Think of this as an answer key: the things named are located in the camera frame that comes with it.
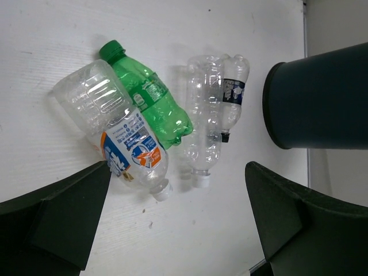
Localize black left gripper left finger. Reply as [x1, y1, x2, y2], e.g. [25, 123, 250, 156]
[1, 161, 112, 275]

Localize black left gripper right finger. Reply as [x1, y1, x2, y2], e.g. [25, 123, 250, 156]
[245, 162, 367, 275]

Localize tall clear unlabeled bottle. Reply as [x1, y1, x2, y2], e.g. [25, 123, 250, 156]
[185, 55, 222, 188]

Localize orange blue label clear bottle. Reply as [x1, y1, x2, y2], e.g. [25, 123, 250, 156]
[52, 60, 173, 201]

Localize green plastic bottle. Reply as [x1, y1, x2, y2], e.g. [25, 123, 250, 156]
[99, 40, 193, 149]

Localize dark label black cap bottle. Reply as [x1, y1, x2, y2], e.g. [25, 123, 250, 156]
[221, 54, 250, 143]

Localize dark blue gold-rimmed bin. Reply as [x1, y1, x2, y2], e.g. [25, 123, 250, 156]
[262, 43, 367, 150]

